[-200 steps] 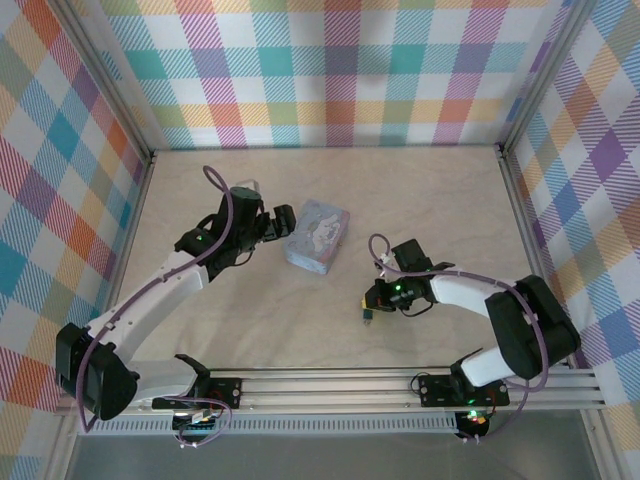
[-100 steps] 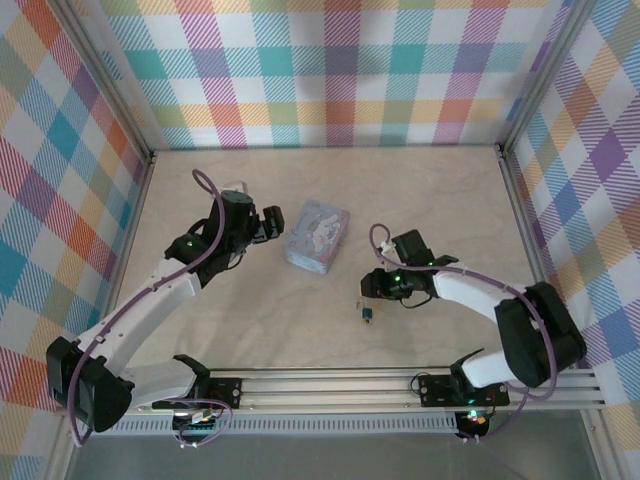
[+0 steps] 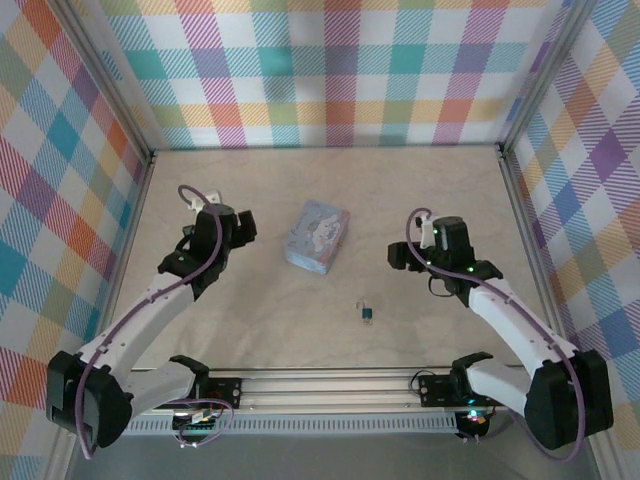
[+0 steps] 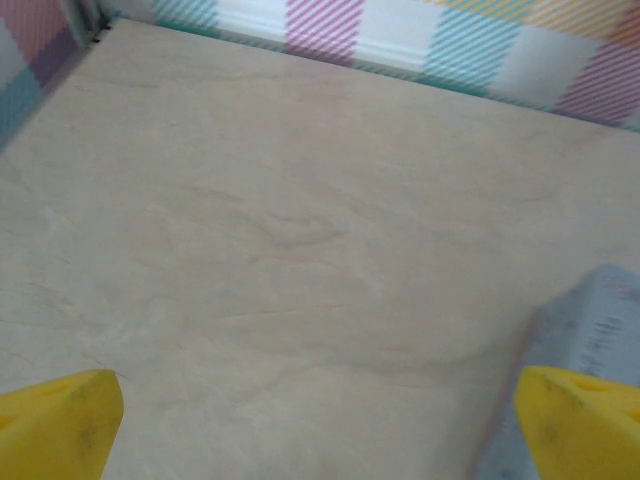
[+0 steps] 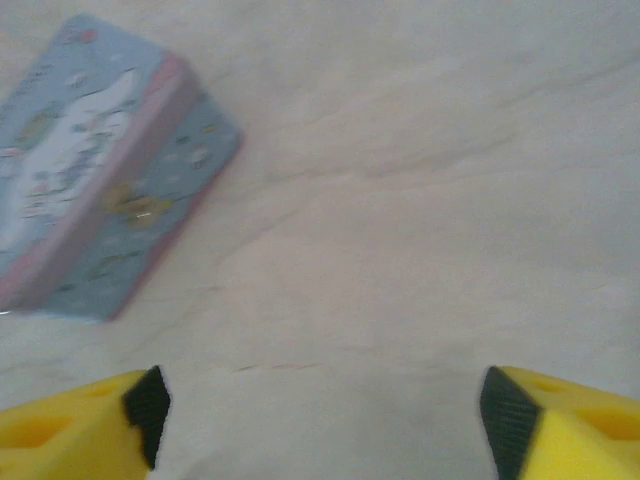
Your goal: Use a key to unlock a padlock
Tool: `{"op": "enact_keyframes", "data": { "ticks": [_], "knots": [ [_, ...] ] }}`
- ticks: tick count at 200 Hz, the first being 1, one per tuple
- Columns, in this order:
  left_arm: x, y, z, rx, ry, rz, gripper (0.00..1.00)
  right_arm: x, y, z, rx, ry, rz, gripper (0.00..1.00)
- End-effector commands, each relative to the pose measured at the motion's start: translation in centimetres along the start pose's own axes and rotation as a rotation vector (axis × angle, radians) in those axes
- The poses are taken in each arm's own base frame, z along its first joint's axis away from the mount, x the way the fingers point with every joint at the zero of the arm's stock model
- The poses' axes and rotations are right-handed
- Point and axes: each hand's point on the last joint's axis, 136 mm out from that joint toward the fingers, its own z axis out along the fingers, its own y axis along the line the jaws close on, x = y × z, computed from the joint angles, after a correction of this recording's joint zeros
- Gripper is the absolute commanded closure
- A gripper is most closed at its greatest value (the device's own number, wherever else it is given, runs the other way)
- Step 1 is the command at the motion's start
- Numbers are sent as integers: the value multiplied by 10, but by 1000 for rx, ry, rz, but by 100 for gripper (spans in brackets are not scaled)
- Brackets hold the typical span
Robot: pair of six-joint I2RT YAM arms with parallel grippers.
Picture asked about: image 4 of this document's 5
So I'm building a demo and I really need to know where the aluminium corner post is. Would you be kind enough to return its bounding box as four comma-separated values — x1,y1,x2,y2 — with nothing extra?
69,0,110,47

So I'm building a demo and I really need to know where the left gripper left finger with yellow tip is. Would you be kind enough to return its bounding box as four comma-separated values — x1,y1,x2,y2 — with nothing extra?
0,368,125,480

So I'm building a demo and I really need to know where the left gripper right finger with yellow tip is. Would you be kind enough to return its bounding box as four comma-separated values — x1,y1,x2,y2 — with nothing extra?
514,365,640,480

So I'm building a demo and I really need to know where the pastel cartoon bunny tin box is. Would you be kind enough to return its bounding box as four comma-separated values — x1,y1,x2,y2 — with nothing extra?
472,263,640,480

